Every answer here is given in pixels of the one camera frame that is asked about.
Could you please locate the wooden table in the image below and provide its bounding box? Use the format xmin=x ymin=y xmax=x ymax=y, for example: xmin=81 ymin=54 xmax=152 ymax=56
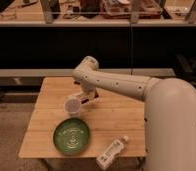
xmin=19 ymin=77 xmax=146 ymax=158

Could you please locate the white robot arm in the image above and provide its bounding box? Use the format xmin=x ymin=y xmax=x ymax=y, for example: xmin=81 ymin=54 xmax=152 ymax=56
xmin=71 ymin=56 xmax=196 ymax=171

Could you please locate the background wooden workbench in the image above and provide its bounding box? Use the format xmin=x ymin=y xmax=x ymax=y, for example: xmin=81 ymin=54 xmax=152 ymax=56
xmin=0 ymin=0 xmax=196 ymax=27

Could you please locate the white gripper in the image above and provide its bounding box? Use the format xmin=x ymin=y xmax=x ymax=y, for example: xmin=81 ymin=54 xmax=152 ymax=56
xmin=64 ymin=90 xmax=98 ymax=116

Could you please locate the green round plate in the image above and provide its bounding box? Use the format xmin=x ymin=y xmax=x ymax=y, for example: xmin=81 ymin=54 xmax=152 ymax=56
xmin=53 ymin=118 xmax=90 ymax=156

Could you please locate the clear plastic bottle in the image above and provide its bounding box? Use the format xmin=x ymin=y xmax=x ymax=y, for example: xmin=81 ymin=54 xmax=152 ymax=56
xmin=96 ymin=135 xmax=129 ymax=171

